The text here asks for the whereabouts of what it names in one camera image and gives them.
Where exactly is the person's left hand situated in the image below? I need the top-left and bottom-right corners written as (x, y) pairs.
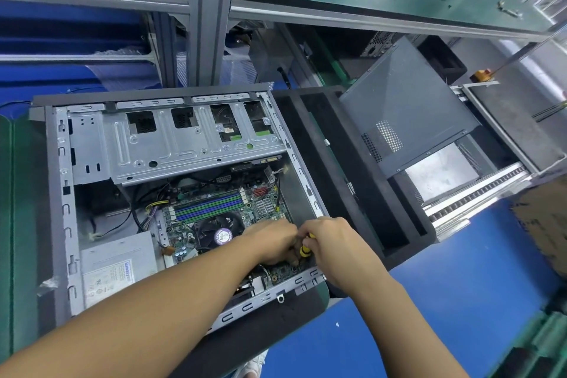
top-left (239, 218), bottom-right (302, 268)

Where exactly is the person's right hand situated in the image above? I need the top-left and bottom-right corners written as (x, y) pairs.
top-left (296, 216), bottom-right (391, 302)

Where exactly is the yellow black handled screwdriver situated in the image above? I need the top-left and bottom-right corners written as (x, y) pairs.
top-left (295, 230), bottom-right (315, 259)

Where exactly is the black CPU fan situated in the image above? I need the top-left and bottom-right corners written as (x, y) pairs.
top-left (193, 214), bottom-right (249, 255)

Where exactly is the green motherboard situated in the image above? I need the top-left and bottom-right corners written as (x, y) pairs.
top-left (158, 165), bottom-right (311, 290)

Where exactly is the dark grey computer case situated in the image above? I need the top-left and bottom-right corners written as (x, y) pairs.
top-left (28, 81), bottom-right (331, 334)

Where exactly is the grey case side panel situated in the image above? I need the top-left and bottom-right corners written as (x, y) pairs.
top-left (339, 37), bottom-right (482, 181)

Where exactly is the distant computer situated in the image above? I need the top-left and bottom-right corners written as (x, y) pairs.
top-left (359, 32), bottom-right (395, 57)

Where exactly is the person's left forearm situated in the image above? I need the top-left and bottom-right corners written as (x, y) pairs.
top-left (0, 239), bottom-right (267, 378)

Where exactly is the person's right forearm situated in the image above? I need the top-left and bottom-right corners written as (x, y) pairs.
top-left (350, 274), bottom-right (469, 378)

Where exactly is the person's white shoe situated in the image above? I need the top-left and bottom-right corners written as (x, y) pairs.
top-left (241, 348), bottom-right (269, 378)

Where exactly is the black divided foam tray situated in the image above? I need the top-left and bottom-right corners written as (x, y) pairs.
top-left (270, 85), bottom-right (437, 272)

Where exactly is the grey metal conveyor plate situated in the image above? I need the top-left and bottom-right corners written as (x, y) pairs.
top-left (403, 143), bottom-right (484, 206)

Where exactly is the silver power supply unit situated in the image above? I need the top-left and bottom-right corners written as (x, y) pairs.
top-left (78, 232), bottom-right (162, 311)

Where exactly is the clear plastic bag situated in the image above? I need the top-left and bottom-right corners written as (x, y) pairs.
top-left (177, 41), bottom-right (267, 86)

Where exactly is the large brown cardboard carton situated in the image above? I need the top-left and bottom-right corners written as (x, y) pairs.
top-left (509, 174), bottom-right (567, 277)

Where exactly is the stack of green plastic pallets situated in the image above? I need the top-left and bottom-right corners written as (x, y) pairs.
top-left (487, 298), bottom-right (567, 378)

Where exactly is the grey padded green pallet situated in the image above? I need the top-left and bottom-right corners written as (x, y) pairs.
top-left (462, 81), bottom-right (567, 175)

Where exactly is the blue plastic crate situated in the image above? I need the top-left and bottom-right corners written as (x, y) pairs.
top-left (0, 1), bottom-right (161, 113)

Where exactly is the small yellowish hand tool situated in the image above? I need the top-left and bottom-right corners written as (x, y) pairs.
top-left (496, 0), bottom-right (524, 20)

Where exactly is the aluminium conveyor frame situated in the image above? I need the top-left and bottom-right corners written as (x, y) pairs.
top-left (423, 81), bottom-right (567, 242)

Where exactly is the thick aluminium frame post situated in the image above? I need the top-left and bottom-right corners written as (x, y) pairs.
top-left (186, 0), bottom-right (239, 86)

